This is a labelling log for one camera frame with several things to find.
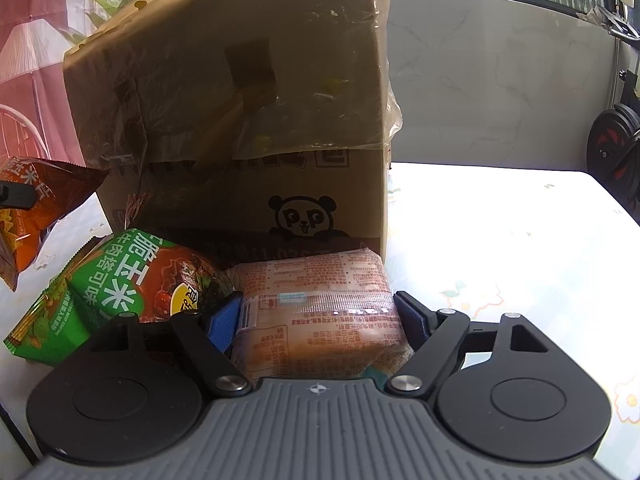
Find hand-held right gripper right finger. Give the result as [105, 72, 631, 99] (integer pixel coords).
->
[387, 291, 566, 397]

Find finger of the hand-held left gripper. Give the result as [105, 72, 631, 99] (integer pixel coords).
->
[0, 182, 37, 210]

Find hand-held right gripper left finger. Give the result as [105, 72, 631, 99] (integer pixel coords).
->
[85, 292, 253, 397]

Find orange snack packet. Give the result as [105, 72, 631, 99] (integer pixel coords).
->
[0, 156, 112, 293]

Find pink clear snack packet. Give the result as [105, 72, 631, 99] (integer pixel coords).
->
[224, 246, 417, 382]

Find green snack packet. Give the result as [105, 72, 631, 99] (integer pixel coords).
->
[2, 227, 237, 366]

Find brown cardboard box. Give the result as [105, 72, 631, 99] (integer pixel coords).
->
[61, 0, 396, 267]

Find black exercise bike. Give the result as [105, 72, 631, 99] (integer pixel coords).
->
[585, 4, 640, 212]

